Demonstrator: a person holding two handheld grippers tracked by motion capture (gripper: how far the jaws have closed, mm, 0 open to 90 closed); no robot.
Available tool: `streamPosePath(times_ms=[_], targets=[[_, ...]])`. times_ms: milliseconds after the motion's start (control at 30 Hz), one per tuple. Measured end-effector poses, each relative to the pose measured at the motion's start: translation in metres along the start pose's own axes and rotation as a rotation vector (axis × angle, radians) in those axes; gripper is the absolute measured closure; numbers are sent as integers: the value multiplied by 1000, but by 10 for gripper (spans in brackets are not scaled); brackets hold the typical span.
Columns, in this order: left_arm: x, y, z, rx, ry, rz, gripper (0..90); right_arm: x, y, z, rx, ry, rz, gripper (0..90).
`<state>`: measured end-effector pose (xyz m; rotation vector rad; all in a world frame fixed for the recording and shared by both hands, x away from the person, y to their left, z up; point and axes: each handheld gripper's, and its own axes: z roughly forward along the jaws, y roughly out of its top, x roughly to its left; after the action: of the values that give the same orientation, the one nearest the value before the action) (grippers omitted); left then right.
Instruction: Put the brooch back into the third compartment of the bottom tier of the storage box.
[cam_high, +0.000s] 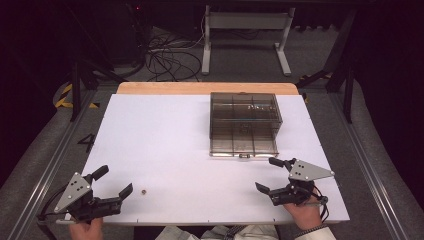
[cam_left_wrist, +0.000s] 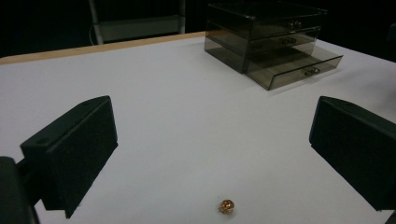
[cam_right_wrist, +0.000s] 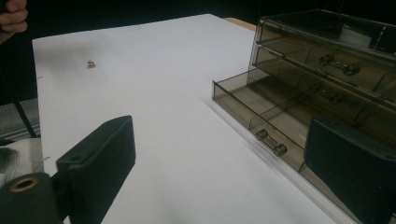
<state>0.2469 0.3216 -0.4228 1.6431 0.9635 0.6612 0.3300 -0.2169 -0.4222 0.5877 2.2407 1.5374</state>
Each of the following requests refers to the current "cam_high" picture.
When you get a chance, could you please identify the tangle of black floor cables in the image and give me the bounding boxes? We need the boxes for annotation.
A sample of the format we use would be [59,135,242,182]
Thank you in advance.
[143,28,205,83]

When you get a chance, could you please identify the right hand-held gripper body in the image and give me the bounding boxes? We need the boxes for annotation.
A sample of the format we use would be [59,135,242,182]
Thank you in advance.
[269,159,336,207]

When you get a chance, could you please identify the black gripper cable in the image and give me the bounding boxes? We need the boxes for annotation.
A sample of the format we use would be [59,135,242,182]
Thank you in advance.
[35,186,69,240]
[312,184,331,224]

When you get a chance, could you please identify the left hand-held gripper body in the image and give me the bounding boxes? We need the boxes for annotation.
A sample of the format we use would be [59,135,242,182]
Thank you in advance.
[54,172,123,224]

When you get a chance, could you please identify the clear grey drawer box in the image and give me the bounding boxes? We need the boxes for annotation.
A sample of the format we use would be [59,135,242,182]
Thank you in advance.
[209,92,284,159]

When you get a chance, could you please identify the person's left hand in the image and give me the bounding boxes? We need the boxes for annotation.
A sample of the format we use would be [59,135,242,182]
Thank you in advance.
[69,217,105,240]

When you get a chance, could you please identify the yellow black hazard tape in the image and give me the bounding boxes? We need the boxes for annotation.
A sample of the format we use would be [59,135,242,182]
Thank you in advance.
[54,83,101,110]

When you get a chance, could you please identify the person's light sleeve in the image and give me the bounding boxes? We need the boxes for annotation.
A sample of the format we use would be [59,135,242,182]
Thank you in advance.
[293,223,338,240]

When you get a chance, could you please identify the white table sheet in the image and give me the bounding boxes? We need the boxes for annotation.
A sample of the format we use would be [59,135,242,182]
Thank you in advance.
[64,93,351,225]

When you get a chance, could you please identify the black metal stand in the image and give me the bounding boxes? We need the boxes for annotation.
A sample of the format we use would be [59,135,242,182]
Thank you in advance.
[295,8,357,125]
[68,58,129,123]

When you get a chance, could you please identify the person's right hand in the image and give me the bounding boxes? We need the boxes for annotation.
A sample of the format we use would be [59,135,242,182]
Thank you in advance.
[283,196,326,232]

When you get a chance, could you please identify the white metal stand frame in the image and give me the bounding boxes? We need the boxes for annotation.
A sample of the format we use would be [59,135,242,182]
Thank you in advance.
[201,4,297,77]

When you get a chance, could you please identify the aluminium floor rail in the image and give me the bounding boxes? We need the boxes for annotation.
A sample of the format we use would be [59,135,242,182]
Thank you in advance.
[6,89,98,240]
[328,91,412,240]

